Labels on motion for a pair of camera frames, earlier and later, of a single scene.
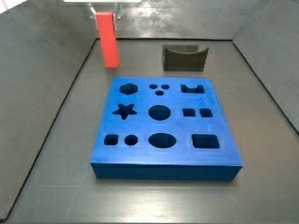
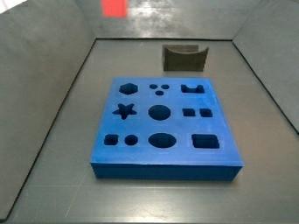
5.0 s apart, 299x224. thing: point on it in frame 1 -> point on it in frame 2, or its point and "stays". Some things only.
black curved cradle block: [183, 58] stays
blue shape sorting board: [163, 131] stays
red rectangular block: [107, 38] -> [115, 8]
